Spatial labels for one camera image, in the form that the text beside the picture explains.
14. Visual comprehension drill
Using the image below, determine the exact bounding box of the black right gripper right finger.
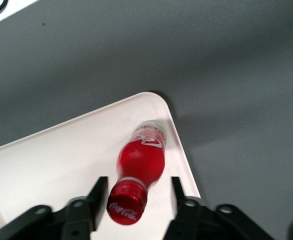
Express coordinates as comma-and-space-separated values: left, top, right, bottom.
162, 176, 275, 240

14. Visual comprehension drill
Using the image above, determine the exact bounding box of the beige plastic tray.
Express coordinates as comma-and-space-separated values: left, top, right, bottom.
0, 91, 201, 232

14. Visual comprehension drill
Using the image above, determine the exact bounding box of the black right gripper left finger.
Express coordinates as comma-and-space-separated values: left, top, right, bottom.
0, 176, 109, 240

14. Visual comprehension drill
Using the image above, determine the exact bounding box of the red coke bottle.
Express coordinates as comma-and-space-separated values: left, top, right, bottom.
106, 120, 168, 225

